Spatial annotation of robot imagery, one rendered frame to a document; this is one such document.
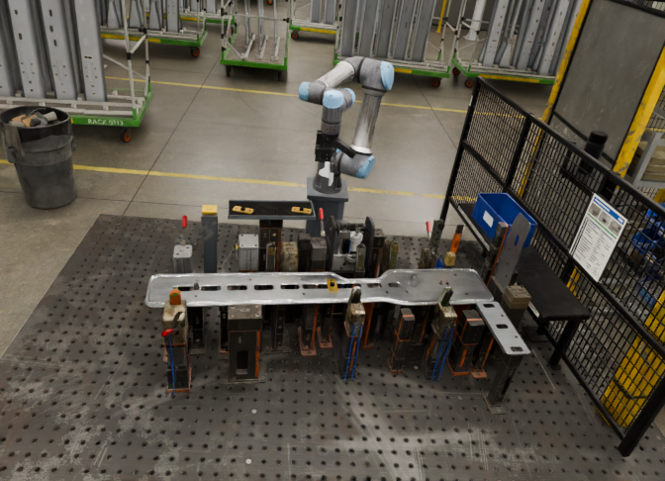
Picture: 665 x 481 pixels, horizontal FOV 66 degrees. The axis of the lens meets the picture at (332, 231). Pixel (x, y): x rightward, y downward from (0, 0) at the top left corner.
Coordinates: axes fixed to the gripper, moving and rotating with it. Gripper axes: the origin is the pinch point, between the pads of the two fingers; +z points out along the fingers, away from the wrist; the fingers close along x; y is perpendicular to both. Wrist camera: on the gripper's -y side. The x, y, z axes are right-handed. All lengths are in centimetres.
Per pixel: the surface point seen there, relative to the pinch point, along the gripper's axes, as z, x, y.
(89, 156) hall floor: 137, -280, 211
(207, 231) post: 28, 3, 50
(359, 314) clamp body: 30, 48, -12
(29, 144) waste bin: 78, -173, 209
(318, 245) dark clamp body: 27.0, 10.5, 3.1
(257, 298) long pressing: 34, 37, 26
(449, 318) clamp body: 31, 47, -46
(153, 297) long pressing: 34, 40, 64
